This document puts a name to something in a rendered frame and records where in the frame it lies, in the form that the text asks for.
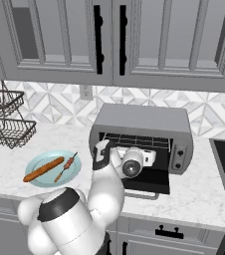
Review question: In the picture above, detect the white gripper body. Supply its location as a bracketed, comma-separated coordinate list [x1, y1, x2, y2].
[136, 148, 157, 168]

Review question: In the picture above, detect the black toaster oven door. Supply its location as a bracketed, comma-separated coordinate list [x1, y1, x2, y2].
[121, 164, 171, 195]

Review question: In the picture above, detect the grey toaster oven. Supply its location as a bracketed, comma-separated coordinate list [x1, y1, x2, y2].
[89, 103, 195, 176]

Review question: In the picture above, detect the kebab skewer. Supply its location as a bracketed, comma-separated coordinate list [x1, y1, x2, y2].
[53, 151, 79, 183]

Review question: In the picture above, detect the grey base cupboard door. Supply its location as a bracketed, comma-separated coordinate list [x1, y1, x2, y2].
[0, 215, 33, 255]
[116, 231, 220, 255]

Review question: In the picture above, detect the brown baguette bread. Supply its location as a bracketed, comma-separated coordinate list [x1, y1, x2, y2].
[22, 155, 66, 183]

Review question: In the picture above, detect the grey glass cupboard door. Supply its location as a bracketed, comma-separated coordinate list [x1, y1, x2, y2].
[0, 0, 114, 87]
[112, 0, 225, 95]

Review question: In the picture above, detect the grey drawer front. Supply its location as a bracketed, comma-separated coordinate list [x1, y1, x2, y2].
[0, 193, 31, 222]
[126, 216, 225, 247]

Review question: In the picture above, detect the light blue plate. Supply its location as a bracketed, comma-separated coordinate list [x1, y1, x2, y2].
[24, 149, 83, 189]

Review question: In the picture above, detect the wire toaster oven rack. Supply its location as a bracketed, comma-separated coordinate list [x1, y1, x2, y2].
[101, 131, 172, 151]

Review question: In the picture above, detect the grey toaster oven door handle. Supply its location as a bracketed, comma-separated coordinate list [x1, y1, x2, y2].
[123, 189, 160, 201]

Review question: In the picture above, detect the black drawer handle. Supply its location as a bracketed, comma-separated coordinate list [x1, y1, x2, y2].
[154, 224, 185, 240]

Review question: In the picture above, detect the grey wall outlet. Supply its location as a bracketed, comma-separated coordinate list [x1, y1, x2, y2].
[79, 84, 95, 102]

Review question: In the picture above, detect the dark wire basket stand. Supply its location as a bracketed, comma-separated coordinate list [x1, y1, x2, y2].
[0, 79, 38, 150]

